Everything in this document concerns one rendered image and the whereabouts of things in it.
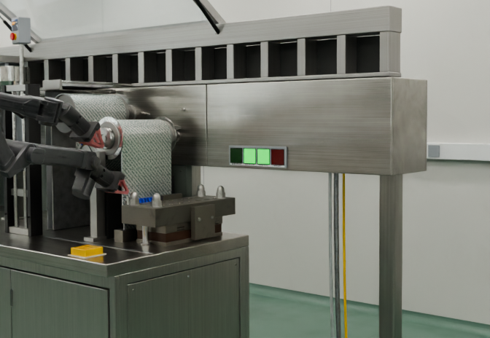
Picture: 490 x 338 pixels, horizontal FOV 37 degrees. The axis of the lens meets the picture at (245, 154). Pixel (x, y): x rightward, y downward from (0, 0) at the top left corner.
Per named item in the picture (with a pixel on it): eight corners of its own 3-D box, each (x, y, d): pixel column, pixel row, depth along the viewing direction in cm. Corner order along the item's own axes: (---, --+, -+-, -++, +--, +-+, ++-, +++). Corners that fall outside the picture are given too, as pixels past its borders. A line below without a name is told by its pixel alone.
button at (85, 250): (70, 255, 227) (70, 247, 226) (88, 251, 232) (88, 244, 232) (85, 258, 222) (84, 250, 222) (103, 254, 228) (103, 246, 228)
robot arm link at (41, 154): (33, 144, 193) (-3, 137, 196) (28, 165, 193) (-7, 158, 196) (103, 154, 235) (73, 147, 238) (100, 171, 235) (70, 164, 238)
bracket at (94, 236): (82, 240, 253) (81, 151, 252) (97, 238, 258) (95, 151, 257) (92, 242, 250) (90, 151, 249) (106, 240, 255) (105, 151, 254)
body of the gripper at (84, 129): (92, 140, 241) (78, 126, 236) (72, 140, 247) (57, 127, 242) (101, 124, 244) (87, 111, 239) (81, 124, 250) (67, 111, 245)
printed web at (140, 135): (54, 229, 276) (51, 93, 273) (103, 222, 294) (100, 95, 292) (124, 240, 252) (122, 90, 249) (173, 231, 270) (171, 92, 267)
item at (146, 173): (122, 207, 251) (121, 152, 250) (170, 200, 269) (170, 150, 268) (122, 207, 251) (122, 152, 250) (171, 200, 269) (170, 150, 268)
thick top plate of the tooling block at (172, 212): (121, 223, 246) (121, 205, 245) (202, 210, 277) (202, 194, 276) (155, 227, 236) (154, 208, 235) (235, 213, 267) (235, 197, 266)
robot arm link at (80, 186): (96, 154, 231) (71, 149, 233) (83, 187, 227) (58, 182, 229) (109, 170, 242) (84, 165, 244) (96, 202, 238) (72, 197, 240)
